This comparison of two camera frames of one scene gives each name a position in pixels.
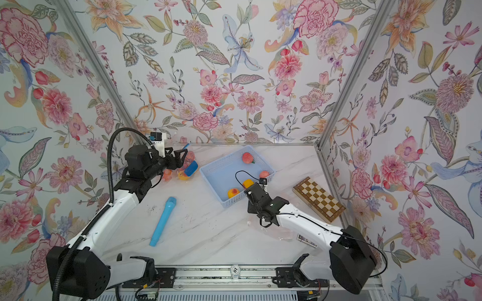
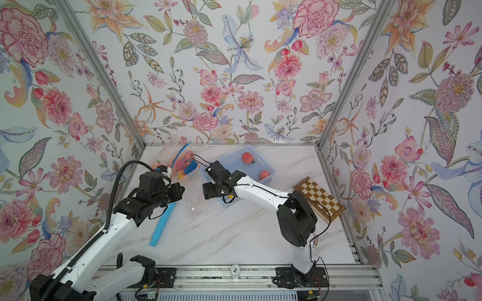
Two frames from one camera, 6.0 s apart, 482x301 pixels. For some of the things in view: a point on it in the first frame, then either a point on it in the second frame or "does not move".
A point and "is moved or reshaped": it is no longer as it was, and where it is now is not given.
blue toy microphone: [162, 221] does not move
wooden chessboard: [318, 199] does not move
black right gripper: [251, 209] -> [209, 192]
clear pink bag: [281, 232] -> [194, 207]
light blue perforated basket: [230, 175] does not move
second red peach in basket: [264, 174] does not move
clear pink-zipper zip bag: [170, 175] is moved or reshaped
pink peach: [248, 158] does not move
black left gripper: [169, 158] -> [175, 187]
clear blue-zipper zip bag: [190, 167] does not move
